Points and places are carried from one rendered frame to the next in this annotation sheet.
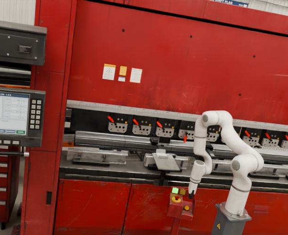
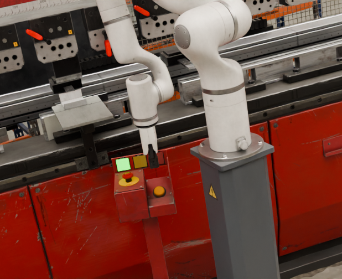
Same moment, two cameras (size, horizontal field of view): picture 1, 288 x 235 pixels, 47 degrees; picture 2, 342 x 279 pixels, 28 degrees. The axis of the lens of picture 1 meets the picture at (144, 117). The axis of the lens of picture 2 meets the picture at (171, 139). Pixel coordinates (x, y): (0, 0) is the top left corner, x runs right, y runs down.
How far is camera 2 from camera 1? 67 cm
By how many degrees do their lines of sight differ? 3
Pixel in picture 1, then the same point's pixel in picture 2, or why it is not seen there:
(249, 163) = (208, 21)
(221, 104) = not seen: outside the picture
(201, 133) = (113, 9)
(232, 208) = (222, 140)
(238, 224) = (247, 169)
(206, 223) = not seen: hidden behind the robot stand
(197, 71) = not seen: outside the picture
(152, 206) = (97, 221)
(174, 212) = (133, 208)
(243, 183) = (218, 72)
